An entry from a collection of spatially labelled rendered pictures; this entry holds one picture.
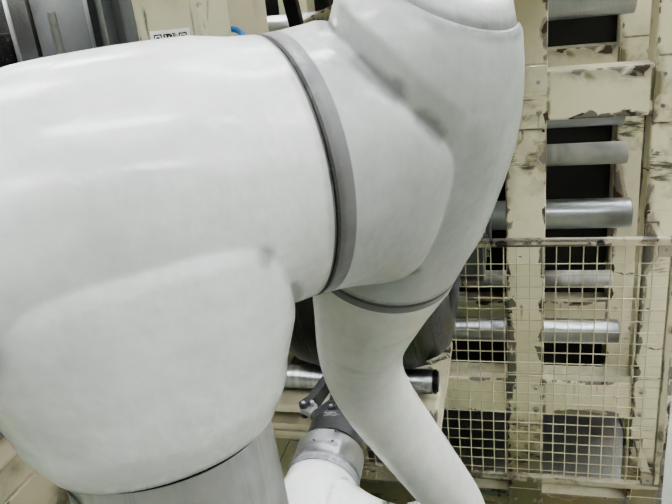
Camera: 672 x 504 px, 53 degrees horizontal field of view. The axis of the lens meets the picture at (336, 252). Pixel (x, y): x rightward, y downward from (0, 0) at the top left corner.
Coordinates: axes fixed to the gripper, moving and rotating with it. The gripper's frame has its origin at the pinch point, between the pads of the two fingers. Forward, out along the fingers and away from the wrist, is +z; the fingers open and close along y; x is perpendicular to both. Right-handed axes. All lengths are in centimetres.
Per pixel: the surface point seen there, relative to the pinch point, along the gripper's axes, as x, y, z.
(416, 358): 6.7, -7.6, 7.9
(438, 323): -0.8, -11.7, 7.5
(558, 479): 81, -35, 53
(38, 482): 21, 59, -12
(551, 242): 14, -33, 61
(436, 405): 20.2, -9.8, 11.7
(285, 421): 24.7, 19.5, 10.4
